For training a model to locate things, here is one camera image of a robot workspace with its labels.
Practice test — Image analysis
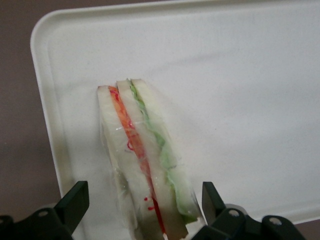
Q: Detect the cream plastic tray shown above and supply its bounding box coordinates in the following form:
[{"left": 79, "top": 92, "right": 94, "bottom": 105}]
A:
[{"left": 29, "top": 0, "right": 320, "bottom": 240}]

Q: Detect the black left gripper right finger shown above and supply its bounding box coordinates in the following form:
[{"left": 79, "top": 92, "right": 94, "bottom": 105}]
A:
[{"left": 191, "top": 181, "right": 307, "bottom": 240}]

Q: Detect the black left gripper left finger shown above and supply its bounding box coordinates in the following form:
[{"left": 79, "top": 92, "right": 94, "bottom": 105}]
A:
[{"left": 0, "top": 180, "right": 90, "bottom": 240}]

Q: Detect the triangle sandwich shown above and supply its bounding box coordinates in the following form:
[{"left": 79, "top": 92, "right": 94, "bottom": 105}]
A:
[{"left": 96, "top": 77, "right": 208, "bottom": 240}]

